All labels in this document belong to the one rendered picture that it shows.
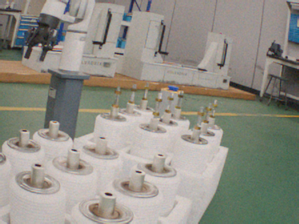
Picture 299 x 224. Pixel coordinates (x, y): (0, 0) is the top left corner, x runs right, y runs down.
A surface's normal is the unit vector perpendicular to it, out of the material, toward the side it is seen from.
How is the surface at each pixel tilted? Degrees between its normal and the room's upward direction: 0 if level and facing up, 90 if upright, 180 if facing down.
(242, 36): 90
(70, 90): 90
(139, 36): 90
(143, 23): 90
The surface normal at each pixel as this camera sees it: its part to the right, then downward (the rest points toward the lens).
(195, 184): -0.33, 0.11
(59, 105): -0.06, 0.15
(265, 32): -0.73, -0.02
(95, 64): 0.65, 0.27
